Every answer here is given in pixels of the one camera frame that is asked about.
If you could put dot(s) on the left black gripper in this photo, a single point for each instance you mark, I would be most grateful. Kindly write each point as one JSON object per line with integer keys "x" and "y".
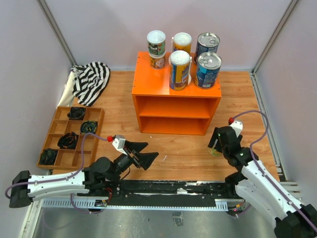
{"x": 145, "y": 159}

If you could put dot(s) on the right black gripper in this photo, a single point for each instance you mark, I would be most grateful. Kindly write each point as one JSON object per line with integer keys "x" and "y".
{"x": 214, "y": 138}

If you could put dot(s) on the white lid yellow jar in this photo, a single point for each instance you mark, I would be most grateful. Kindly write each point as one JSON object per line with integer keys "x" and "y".
{"x": 214, "y": 152}

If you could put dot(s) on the blue soup can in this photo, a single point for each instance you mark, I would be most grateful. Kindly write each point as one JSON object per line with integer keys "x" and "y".
{"x": 207, "y": 69}

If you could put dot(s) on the tall colourful can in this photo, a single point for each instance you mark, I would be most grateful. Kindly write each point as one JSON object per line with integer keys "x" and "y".
{"x": 180, "y": 66}

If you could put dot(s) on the orange noodle cup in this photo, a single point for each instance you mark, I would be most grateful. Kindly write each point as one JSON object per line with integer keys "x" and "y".
{"x": 157, "y": 62}

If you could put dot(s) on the dark blue food can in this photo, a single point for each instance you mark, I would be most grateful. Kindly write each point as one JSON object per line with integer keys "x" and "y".
{"x": 206, "y": 42}

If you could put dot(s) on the tall yellow purple can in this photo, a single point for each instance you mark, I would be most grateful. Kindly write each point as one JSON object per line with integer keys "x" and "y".
{"x": 181, "y": 41}

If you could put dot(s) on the green white noodle cup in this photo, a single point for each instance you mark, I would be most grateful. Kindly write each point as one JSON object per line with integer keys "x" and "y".
{"x": 156, "y": 43}

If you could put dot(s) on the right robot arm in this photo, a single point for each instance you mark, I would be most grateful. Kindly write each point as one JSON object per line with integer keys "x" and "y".
{"x": 289, "y": 217}

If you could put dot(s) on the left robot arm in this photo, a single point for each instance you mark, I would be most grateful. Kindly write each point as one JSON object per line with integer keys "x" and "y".
{"x": 27, "y": 188}

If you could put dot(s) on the orange wooden shelf cabinet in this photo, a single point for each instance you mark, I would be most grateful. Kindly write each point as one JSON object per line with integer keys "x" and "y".
{"x": 159, "y": 109}

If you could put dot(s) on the wooden compartment tray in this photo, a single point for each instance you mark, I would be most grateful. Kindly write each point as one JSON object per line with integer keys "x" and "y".
{"x": 66, "y": 147}

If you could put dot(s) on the black white striped cloth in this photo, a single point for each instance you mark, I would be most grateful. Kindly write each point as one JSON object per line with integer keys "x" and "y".
{"x": 89, "y": 82}

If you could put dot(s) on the white cloth under stripes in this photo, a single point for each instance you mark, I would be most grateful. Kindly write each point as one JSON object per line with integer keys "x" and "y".
{"x": 67, "y": 95}

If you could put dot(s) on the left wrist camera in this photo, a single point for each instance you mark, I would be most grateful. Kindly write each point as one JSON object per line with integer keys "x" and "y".
{"x": 119, "y": 144}

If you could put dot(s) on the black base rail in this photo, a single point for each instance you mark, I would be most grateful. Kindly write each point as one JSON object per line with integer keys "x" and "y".
{"x": 171, "y": 194}

